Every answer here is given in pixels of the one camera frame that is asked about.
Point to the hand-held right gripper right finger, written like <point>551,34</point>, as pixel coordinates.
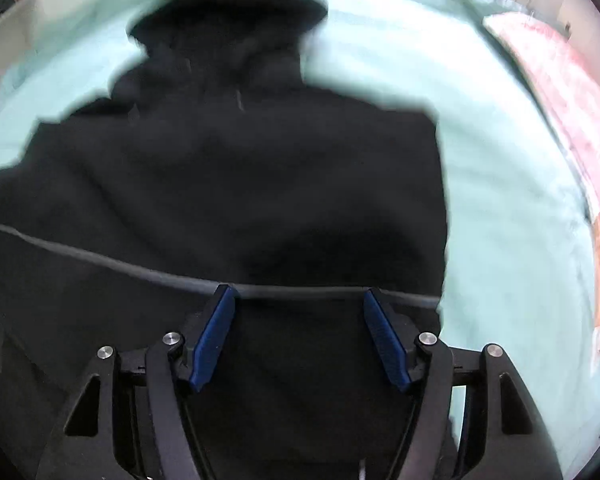
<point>390,340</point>

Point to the black hoodie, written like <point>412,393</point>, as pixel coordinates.
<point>230,210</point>

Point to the pink patterned blanket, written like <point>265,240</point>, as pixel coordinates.
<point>570,110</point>

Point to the light green bed sheet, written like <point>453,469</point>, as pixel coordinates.
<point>505,240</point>

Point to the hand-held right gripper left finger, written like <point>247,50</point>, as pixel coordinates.
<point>211,340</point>

